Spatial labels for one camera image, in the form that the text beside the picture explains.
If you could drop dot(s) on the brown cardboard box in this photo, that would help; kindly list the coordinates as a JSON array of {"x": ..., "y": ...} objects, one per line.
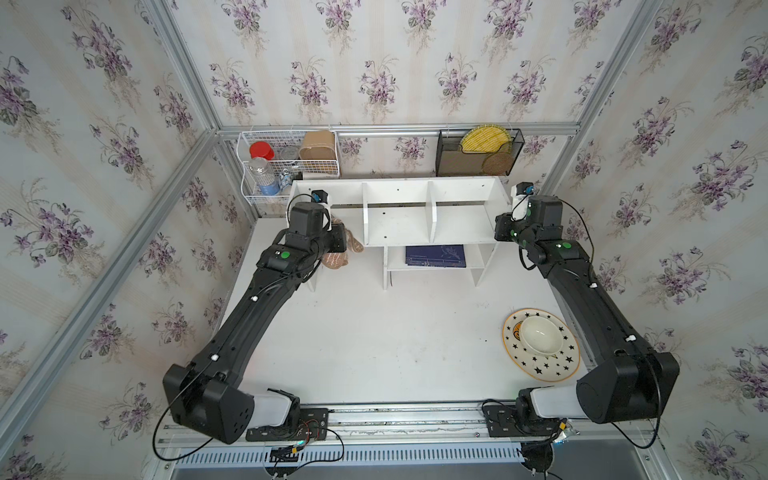
[{"x": 318, "y": 152}]

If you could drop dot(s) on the white wire basket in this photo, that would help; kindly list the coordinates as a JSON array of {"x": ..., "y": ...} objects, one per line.
[{"x": 286, "y": 164}]

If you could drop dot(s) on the yellow woven mat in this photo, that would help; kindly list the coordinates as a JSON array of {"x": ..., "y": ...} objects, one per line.
[{"x": 487, "y": 138}]

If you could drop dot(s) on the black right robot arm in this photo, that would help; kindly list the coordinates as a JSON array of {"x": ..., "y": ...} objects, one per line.
[{"x": 631, "y": 380}]

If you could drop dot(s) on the black mesh basket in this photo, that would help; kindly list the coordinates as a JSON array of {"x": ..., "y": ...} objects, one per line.
[{"x": 451, "y": 161}]

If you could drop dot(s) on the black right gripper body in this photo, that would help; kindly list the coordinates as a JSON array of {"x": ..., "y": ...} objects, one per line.
[{"x": 505, "y": 228}]

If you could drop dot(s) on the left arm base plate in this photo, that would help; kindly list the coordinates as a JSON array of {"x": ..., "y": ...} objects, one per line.
[{"x": 306, "y": 424}]

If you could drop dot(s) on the white wooden bookshelf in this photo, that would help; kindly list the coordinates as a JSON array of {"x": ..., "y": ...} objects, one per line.
[{"x": 393, "y": 214}]

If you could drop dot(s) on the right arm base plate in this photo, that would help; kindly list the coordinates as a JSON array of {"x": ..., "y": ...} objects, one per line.
[{"x": 506, "y": 420}]

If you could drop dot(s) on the small circuit board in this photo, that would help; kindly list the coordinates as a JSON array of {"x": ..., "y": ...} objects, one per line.
[{"x": 287, "y": 454}]

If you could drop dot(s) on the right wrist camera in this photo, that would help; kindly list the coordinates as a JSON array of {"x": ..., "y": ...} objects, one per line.
[{"x": 523, "y": 191}]

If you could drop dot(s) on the clear plastic bottle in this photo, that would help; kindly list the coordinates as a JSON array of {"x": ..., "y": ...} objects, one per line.
[{"x": 264, "y": 176}]

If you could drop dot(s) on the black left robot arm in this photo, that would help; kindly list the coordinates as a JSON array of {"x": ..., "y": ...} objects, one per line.
[{"x": 204, "y": 395}]

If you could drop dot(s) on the round brown woven coaster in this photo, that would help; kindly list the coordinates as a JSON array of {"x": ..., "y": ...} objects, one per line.
[{"x": 498, "y": 164}]

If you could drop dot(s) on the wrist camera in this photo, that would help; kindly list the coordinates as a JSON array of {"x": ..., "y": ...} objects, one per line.
[
  {"x": 523, "y": 191},
  {"x": 323, "y": 198}
]

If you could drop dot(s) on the dark blue book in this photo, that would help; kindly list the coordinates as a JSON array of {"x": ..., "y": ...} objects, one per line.
[{"x": 439, "y": 256}]

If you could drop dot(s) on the star patterned plate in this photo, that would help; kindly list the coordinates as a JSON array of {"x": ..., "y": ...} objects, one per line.
[{"x": 549, "y": 369}]

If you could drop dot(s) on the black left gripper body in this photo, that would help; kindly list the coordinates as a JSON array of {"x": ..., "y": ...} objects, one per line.
[{"x": 337, "y": 241}]

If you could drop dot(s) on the red lid jar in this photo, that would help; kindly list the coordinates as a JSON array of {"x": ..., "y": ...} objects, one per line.
[{"x": 261, "y": 149}]

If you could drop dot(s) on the white ceramic bowl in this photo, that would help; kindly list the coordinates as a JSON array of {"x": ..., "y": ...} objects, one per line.
[{"x": 540, "y": 335}]

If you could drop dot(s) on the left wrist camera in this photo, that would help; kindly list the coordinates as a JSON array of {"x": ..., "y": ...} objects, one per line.
[{"x": 323, "y": 198}]

